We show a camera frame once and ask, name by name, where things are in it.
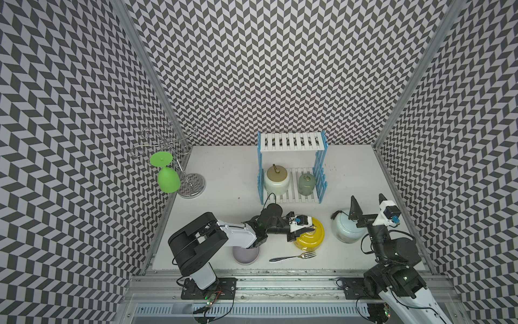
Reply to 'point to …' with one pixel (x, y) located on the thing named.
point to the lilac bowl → (246, 256)
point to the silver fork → (305, 255)
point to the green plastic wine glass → (168, 179)
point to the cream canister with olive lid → (276, 180)
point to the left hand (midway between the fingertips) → (311, 226)
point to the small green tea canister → (307, 183)
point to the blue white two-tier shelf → (303, 141)
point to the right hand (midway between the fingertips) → (364, 198)
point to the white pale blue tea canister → (345, 230)
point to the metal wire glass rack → (177, 143)
